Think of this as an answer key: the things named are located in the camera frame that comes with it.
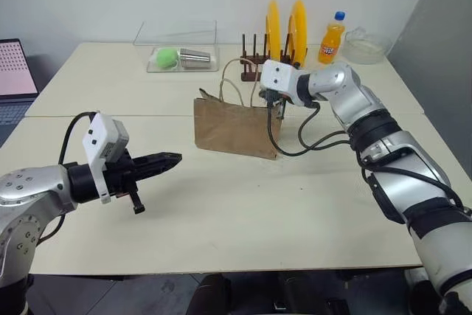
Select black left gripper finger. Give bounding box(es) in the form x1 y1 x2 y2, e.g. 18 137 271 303
133 163 178 182
131 151 183 169

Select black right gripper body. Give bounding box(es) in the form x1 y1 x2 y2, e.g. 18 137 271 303
259 86 293 108

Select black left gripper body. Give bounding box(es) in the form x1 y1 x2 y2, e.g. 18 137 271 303
104 148 147 217

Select brown paper bag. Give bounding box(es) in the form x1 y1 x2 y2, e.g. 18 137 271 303
193 58 288 162

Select dark wooden plate rack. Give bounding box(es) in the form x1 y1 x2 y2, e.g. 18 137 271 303
240 32 308 83

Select yellow plate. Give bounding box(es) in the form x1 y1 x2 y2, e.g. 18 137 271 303
286 0 309 69
265 0 285 63

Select orange soda bottle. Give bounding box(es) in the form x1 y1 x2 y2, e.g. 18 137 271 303
317 10 347 66

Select stacked metal cups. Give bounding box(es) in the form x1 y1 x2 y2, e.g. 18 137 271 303
178 47 217 69

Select green ball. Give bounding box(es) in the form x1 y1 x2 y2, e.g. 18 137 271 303
156 47 179 70

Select clear glass bowl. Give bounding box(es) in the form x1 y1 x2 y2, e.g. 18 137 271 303
342 26 393 66

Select clear plastic box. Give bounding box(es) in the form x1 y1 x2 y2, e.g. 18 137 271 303
133 19 221 74

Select open laptop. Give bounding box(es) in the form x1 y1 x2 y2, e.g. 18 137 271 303
0 38 41 126

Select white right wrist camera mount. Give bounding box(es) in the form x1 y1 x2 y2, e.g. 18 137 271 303
260 59 302 97

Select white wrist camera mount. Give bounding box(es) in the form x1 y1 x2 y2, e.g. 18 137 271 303
260 59 302 97
81 111 131 204

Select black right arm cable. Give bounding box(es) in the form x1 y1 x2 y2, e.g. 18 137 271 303
267 96 355 157

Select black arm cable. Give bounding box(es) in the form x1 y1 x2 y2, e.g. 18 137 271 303
267 96 355 157
36 111 101 243

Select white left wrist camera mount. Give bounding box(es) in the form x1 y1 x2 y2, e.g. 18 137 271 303
81 111 131 204

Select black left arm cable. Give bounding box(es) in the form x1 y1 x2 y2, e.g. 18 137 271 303
36 111 101 243

